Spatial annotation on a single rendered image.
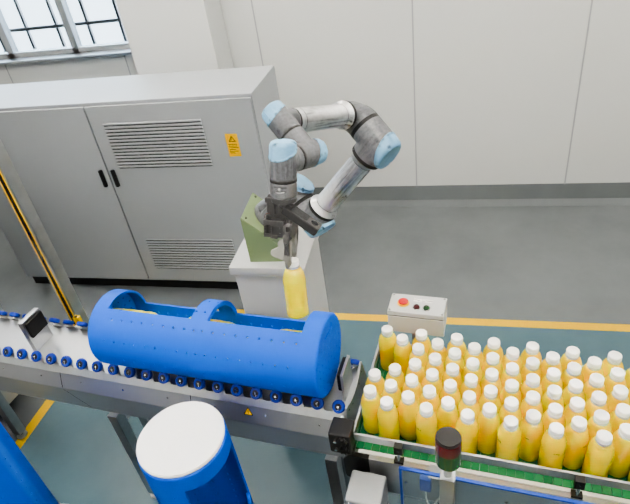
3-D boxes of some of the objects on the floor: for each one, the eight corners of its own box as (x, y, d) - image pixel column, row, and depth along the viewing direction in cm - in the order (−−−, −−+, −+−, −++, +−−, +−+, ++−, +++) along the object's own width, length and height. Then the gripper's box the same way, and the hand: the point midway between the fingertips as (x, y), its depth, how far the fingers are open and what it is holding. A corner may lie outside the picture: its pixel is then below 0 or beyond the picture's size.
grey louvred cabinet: (67, 248, 478) (-10, 85, 395) (305, 251, 427) (274, 65, 345) (30, 287, 435) (-66, 114, 353) (289, 296, 385) (249, 95, 302)
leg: (154, 487, 275) (112, 405, 239) (164, 489, 273) (123, 408, 237) (148, 497, 270) (104, 416, 235) (158, 500, 269) (116, 418, 233)
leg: (22, 430, 316) (-31, 353, 280) (30, 431, 314) (-23, 355, 279) (15, 438, 312) (-40, 362, 276) (23, 440, 310) (-32, 363, 274)
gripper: (273, 188, 158) (275, 255, 167) (259, 201, 148) (262, 271, 157) (301, 190, 156) (302, 258, 165) (289, 204, 146) (291, 275, 155)
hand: (292, 261), depth 160 cm, fingers closed on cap, 4 cm apart
